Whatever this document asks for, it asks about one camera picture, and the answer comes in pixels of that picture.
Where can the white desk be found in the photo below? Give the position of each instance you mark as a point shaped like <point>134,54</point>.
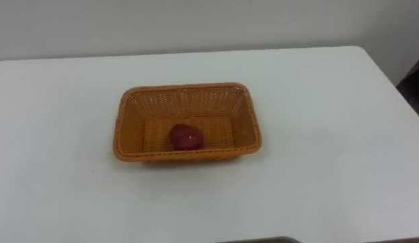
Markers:
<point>331,152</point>

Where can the red strawberry soft toy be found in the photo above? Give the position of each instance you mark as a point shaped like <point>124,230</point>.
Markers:
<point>186,137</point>

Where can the orange woven basket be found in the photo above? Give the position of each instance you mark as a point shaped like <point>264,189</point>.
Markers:
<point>135,135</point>

